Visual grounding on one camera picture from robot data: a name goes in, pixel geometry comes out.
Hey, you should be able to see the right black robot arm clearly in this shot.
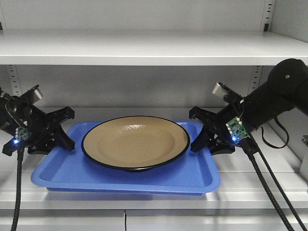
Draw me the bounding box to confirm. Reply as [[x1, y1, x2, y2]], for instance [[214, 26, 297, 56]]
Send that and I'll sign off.
[[189, 59, 308, 155]]

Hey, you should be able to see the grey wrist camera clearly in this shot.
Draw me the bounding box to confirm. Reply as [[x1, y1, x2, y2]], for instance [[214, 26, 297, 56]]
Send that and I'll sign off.
[[21, 85, 43, 103], [212, 82, 243, 99]]

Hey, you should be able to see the left green circuit board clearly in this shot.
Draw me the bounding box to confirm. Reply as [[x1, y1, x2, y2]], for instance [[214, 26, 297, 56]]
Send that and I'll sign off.
[[14, 127, 31, 141]]

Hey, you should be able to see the braided black cable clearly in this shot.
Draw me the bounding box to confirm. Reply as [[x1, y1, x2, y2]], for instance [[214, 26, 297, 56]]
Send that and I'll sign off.
[[240, 139, 308, 231], [10, 144, 25, 231]]

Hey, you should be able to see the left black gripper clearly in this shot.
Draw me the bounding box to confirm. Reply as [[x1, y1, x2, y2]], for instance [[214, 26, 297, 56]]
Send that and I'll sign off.
[[1, 96, 75, 155]]

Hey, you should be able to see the right braided black cable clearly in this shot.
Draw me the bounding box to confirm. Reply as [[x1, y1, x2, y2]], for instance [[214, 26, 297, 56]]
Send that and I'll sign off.
[[240, 139, 308, 231]]

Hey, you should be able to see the upper white cabinet shelf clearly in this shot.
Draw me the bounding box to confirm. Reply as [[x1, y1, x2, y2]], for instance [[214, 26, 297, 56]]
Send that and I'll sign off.
[[0, 30, 308, 66]]

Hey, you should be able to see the beige enamel plate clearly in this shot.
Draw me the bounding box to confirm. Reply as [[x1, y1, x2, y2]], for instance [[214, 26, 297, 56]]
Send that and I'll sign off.
[[81, 116, 190, 172]]

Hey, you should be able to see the green circuit board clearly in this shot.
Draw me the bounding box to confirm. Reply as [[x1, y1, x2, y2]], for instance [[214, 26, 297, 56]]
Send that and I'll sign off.
[[14, 127, 31, 141], [226, 116, 249, 144]]

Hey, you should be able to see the left braided black cable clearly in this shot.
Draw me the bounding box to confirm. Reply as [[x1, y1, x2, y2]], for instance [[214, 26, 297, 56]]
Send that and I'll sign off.
[[10, 144, 25, 231]]

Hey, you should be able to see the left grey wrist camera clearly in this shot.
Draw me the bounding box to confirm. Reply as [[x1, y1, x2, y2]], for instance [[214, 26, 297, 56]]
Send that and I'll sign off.
[[21, 85, 43, 103]]

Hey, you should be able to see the right green circuit board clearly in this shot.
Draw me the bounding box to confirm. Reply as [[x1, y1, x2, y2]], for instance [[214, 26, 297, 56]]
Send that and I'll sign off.
[[226, 116, 249, 144]]

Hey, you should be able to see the blue plastic tray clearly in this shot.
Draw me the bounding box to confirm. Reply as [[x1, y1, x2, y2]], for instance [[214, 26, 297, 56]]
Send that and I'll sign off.
[[31, 121, 220, 195]]

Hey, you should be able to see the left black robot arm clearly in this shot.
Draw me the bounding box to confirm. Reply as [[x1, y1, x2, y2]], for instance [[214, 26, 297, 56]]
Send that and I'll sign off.
[[0, 85, 75, 156]]

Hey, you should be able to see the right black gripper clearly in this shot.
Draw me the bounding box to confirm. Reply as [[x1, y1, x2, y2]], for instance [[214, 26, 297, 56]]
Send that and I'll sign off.
[[189, 101, 241, 154]]

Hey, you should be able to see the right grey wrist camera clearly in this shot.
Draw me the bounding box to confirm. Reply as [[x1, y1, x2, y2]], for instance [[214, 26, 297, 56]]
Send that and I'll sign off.
[[212, 82, 243, 99]]

